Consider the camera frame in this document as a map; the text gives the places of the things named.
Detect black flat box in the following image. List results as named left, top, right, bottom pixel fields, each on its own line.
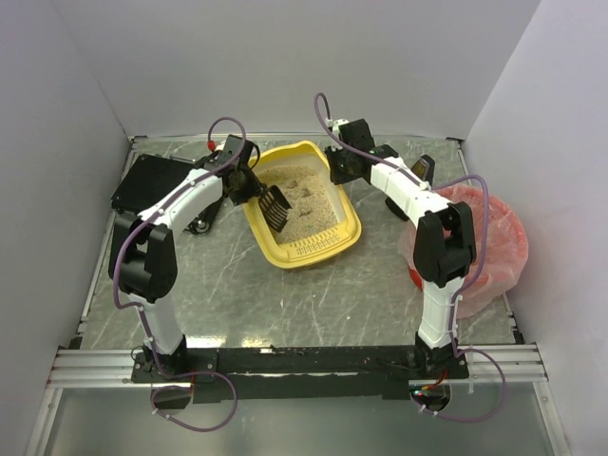
left=111, top=155, right=224, bottom=234

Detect black litter scoop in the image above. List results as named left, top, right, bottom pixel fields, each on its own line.
left=257, top=184, right=292, bottom=233

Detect black metronome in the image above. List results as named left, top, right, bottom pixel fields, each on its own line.
left=384, top=154, right=436, bottom=222

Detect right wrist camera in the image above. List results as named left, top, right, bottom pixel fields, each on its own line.
left=328, top=119, right=350, bottom=137

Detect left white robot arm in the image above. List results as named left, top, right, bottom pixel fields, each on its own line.
left=108, top=135, right=267, bottom=378

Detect red basket with bag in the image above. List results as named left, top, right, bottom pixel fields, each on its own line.
left=397, top=184, right=528, bottom=319

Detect cat litter pellets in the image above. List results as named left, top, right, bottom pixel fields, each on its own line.
left=258, top=166, right=337, bottom=244

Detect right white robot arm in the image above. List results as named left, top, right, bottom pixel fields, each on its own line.
left=321, top=119, right=477, bottom=365

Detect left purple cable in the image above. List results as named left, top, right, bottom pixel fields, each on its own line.
left=111, top=116, right=248, bottom=432

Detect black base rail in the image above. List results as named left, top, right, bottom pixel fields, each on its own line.
left=131, top=345, right=469, bottom=404

